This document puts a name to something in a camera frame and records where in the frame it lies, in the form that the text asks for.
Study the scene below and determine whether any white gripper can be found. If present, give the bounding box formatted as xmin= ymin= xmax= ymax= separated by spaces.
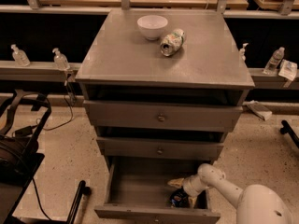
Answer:
xmin=167 ymin=175 xmax=208 ymax=208

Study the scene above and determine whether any grey drawer cabinet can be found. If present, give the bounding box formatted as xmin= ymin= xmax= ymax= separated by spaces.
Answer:
xmin=75 ymin=8 xmax=256 ymax=224

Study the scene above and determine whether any clear sanitizer bottle far left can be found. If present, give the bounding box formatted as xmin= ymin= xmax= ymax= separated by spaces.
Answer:
xmin=11 ymin=44 xmax=30 ymax=66

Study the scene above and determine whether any blue pepsi can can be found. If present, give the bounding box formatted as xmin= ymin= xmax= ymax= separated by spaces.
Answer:
xmin=170 ymin=189 xmax=189 ymax=208

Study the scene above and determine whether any clear water bottle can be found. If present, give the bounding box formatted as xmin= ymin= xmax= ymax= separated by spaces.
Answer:
xmin=263 ymin=47 xmax=285 ymax=74

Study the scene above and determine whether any black cable on floor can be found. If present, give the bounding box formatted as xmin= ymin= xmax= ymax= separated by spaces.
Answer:
xmin=12 ymin=77 xmax=78 ymax=138

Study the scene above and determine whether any open bottom grey drawer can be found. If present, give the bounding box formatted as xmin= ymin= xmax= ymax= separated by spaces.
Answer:
xmin=95 ymin=157 xmax=221 ymax=224

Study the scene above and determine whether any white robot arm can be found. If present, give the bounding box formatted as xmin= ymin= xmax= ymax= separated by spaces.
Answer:
xmin=167 ymin=163 xmax=293 ymax=224

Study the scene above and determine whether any top grey drawer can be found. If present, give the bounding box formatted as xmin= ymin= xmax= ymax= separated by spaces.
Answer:
xmin=83 ymin=100 xmax=243 ymax=133

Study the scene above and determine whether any white plastic packet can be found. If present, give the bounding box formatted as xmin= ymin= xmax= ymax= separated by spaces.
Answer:
xmin=278 ymin=59 xmax=297 ymax=81

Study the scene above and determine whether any grey metal ledge rail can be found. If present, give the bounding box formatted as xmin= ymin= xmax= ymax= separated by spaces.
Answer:
xmin=0 ymin=61 xmax=299 ymax=90

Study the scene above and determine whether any grey box on floor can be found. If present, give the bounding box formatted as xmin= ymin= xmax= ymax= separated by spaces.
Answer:
xmin=245 ymin=100 xmax=272 ymax=120

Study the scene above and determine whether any black chair leg right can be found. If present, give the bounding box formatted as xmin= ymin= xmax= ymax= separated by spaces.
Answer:
xmin=279 ymin=120 xmax=299 ymax=148

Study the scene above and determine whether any black chair with straps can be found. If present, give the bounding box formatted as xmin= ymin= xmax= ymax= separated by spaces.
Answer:
xmin=0 ymin=90 xmax=91 ymax=224

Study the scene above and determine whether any clear sanitizer bottle right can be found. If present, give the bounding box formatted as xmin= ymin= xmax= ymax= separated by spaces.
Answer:
xmin=239 ymin=43 xmax=249 ymax=61

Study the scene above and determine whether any white bowl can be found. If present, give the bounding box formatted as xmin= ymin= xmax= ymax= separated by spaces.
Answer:
xmin=137 ymin=15 xmax=168 ymax=40

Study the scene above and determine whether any clear sanitizer bottle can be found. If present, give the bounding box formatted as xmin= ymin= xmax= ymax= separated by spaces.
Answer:
xmin=52 ymin=48 xmax=70 ymax=71
xmin=11 ymin=44 xmax=30 ymax=66
xmin=239 ymin=43 xmax=249 ymax=61

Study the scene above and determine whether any middle grey drawer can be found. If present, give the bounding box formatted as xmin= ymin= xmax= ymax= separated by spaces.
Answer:
xmin=97 ymin=137 xmax=223 ymax=161

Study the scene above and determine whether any green white soda can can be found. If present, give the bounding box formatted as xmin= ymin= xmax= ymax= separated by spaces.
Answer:
xmin=160 ymin=29 xmax=186 ymax=57

